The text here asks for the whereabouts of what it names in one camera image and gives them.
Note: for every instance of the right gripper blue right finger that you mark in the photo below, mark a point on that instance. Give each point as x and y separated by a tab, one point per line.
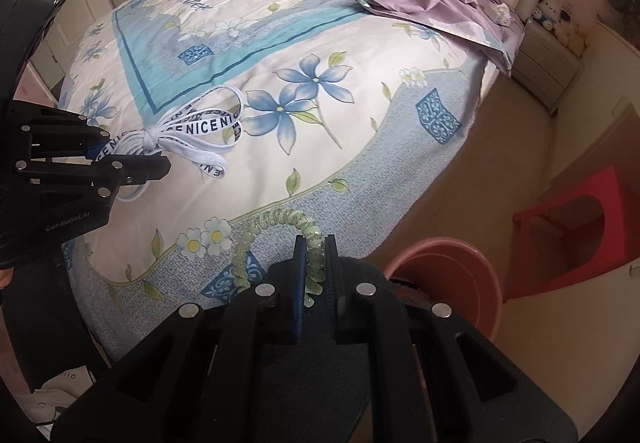
331	264

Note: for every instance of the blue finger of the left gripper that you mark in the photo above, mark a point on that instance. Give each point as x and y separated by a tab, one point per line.
97	152
116	171

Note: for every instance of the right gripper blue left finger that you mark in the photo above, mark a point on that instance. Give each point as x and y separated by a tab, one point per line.
299	278

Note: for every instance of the white printed ribbon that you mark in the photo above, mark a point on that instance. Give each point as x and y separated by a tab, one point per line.
201	131

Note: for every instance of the left hand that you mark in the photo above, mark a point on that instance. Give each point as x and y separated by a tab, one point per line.
6	277

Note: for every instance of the pink plastic bucket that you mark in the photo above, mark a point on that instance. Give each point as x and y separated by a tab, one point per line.
452	271

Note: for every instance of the floral bedspread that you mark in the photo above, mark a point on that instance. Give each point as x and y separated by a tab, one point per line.
348	119

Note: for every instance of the red plastic stool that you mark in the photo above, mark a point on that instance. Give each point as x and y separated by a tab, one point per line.
584	232

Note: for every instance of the cream nightstand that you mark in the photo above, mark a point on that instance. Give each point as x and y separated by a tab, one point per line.
545	67

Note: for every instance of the small plush toys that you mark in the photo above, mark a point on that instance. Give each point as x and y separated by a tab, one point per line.
557	20

